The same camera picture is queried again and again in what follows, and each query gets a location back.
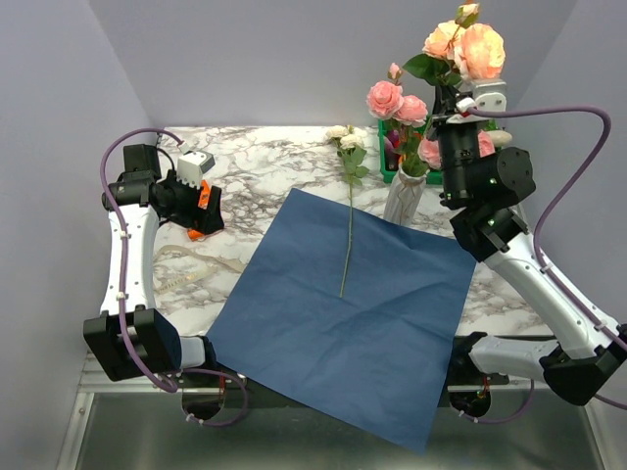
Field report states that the orange snack packet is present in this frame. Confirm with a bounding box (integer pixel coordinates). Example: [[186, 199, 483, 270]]
[[187, 179, 212, 241]]

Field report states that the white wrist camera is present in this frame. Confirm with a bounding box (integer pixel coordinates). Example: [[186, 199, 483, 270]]
[[176, 151, 216, 189], [448, 78, 507, 123]]

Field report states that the white ribbed ceramic vase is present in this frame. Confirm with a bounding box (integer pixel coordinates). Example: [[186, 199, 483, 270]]
[[383, 167, 429, 227]]

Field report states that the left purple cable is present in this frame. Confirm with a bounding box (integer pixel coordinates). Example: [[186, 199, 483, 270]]
[[99, 127, 250, 428]]

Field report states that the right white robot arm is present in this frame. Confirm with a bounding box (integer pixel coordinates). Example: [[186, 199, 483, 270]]
[[425, 79, 626, 406]]

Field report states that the pink rose bunch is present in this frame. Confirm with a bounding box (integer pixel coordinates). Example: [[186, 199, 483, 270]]
[[417, 130, 496, 170]]

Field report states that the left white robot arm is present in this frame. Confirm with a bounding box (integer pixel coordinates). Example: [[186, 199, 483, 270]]
[[83, 144, 224, 387]]

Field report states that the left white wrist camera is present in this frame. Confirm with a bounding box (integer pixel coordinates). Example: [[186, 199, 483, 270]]
[[176, 151, 216, 189]]

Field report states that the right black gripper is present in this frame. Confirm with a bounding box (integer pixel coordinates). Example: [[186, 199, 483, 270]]
[[425, 77, 480, 204]]

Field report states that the peach rose stem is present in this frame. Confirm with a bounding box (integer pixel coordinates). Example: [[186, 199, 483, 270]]
[[403, 1, 506, 88]]

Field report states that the purple cable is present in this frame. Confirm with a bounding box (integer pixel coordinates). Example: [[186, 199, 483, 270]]
[[99, 127, 250, 428], [459, 104, 627, 425]]

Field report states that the dark blue wrapping sheet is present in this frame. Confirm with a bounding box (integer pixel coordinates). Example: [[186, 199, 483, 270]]
[[208, 189, 475, 453]]

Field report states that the green plastic basket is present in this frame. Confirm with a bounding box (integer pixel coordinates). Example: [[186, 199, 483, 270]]
[[378, 120, 442, 186]]

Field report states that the aluminium rail frame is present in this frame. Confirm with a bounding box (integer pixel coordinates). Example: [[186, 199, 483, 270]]
[[54, 352, 168, 470]]

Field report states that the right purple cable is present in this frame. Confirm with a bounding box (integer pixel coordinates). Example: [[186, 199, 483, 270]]
[[459, 104, 627, 425]]

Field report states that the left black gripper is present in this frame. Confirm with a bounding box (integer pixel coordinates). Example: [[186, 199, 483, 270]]
[[161, 169, 225, 234]]

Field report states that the white radish toy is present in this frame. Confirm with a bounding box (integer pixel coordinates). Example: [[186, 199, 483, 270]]
[[488, 129, 513, 148]]

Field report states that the cream printed ribbon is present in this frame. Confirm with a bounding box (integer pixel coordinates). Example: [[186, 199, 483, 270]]
[[153, 245, 246, 294]]

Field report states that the white rose stem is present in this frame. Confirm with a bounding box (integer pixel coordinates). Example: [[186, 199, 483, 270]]
[[325, 125, 369, 298]]

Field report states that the black mounting base plate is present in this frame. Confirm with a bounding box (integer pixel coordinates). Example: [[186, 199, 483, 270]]
[[100, 335, 513, 409]]

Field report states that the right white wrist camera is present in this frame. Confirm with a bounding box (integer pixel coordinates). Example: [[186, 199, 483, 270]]
[[448, 78, 507, 123]]

